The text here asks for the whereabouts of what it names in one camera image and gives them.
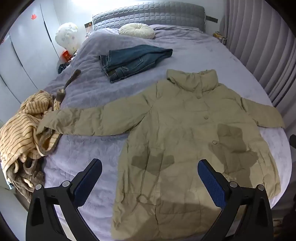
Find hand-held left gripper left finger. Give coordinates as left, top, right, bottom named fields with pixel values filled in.
left=26, top=158, right=103, bottom=241

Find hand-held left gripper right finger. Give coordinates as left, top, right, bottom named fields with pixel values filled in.
left=197, top=159, right=275, bottom=241

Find khaki puffer jacket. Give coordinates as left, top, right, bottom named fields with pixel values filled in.
left=37, top=69, right=285, bottom=240

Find lavender plush bed blanket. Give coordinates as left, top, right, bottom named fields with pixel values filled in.
left=39, top=23, right=290, bottom=241

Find yellow striped fleece robe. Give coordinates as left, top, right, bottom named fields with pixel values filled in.
left=0, top=70, right=81, bottom=202

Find grey pleated curtain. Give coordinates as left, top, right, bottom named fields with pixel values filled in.
left=218, top=0, right=296, bottom=149

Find dark patterned bag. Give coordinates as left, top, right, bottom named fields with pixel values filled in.
left=58, top=62, right=70, bottom=75

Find blue denim jeans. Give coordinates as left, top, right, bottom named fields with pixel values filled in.
left=99, top=45, right=173, bottom=83

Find small red box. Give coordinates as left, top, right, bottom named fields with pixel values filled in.
left=60, top=50, right=72, bottom=63

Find yellow boxes on nightstand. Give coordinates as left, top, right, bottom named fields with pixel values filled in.
left=213, top=31, right=228, bottom=45

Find white printed plastic bag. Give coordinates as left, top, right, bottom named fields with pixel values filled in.
left=55, top=22, right=80, bottom=54

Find white wardrobe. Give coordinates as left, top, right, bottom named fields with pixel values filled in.
left=0, top=2, right=63, bottom=130

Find round cream pleated cushion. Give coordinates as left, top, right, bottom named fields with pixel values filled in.
left=119, top=23, right=155, bottom=39

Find grey quilted headboard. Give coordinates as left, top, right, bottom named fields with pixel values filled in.
left=92, top=1, right=206, bottom=32

